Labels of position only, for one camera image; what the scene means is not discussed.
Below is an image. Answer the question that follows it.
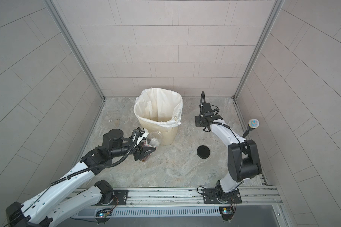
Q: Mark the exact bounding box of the white lidded glass jar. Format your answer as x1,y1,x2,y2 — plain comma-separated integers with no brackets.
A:
144,131,163,160

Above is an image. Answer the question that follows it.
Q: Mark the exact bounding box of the black round jar lid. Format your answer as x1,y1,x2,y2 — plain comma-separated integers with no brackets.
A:
197,145,210,159

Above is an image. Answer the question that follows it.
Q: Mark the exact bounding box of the black lidded glass jar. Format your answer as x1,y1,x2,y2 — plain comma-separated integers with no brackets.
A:
102,111,120,130

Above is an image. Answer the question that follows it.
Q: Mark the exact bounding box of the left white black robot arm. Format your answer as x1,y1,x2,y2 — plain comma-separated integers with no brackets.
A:
6,127,156,227

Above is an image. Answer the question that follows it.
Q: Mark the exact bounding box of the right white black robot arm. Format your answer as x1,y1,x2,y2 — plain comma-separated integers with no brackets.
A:
195,101,262,202

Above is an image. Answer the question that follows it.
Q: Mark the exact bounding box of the cream woven waste bin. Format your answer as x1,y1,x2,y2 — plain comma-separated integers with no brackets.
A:
137,117,179,146

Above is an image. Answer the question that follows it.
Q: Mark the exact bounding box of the white plastic bin liner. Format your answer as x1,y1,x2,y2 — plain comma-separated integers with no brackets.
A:
134,88,183,129

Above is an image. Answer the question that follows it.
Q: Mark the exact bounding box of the black stand with round top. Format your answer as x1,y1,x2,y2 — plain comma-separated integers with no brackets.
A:
242,119,260,138

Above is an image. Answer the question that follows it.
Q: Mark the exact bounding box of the left green circuit board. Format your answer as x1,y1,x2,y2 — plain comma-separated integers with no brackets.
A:
95,209,113,218

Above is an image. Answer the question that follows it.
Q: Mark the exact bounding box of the green circuit board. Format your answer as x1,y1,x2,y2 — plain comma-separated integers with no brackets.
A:
95,209,113,218
219,206,235,221

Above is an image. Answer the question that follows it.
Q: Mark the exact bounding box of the right green circuit board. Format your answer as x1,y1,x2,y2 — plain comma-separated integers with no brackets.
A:
219,206,235,221

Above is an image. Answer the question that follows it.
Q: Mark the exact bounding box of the right black corrugated cable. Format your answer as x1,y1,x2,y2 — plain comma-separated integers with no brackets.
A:
199,91,231,132

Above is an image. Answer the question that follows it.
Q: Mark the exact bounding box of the black corrugated cable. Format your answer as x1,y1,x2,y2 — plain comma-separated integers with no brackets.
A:
50,129,140,186
199,91,231,132

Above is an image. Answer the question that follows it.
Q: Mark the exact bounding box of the left black corrugated cable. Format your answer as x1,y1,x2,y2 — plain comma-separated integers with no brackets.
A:
50,129,140,186

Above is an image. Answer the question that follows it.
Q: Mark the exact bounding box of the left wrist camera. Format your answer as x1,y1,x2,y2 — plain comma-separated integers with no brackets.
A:
132,127,149,145

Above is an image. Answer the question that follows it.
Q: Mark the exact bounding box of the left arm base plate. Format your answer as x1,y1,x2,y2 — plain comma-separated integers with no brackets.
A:
94,190,129,206

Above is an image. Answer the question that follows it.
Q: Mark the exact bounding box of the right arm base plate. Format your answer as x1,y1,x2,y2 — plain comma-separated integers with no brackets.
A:
202,188,242,204

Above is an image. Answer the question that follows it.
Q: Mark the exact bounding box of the aluminium mounting rail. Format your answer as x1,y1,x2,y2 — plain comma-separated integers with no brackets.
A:
114,186,283,208

